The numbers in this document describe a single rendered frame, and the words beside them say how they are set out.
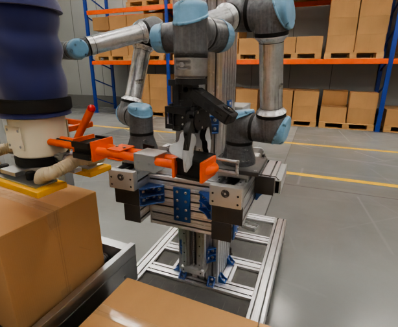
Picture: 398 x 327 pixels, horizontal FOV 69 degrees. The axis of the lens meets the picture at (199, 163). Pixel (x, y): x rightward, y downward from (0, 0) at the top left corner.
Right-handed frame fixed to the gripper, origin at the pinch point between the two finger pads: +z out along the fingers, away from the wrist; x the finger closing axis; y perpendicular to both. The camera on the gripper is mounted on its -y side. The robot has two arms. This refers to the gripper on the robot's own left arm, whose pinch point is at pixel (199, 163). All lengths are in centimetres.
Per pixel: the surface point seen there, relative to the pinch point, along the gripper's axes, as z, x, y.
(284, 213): 122, -219, 21
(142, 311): 67, -8, 30
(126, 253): 62, -27, 55
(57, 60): -24, -3, 52
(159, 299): 67, -16, 27
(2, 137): 61, -130, 353
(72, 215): 32, -4, 59
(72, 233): 40, -4, 59
